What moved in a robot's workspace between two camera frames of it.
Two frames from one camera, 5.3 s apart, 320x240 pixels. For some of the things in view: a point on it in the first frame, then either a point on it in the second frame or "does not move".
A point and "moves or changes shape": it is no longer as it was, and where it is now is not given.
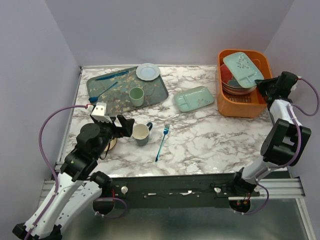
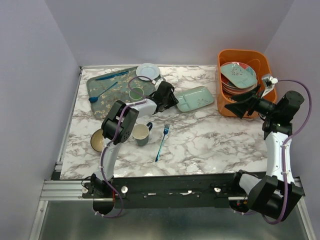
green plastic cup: x=136 y=94 does not move
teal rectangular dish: x=193 y=98 does not move
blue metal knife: x=111 y=76 does not move
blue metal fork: x=166 y=130 does not move
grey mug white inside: x=141 y=132 does not move
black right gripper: x=262 y=83 to x=239 y=109
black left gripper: x=126 y=129 to x=173 y=101
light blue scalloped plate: x=147 y=71 does not move
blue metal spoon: x=94 y=99 does not move
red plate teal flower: x=227 y=77 to x=248 y=67
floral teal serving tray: x=123 y=90 does not move
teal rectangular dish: x=242 y=69 moves or changes shape
